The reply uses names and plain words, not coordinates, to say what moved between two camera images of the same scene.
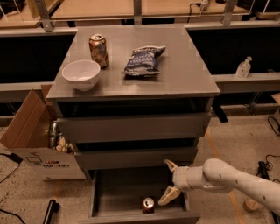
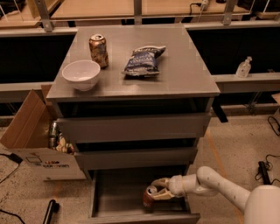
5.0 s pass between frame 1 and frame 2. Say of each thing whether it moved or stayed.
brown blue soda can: stayed
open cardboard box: stayed
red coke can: moved
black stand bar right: stayed
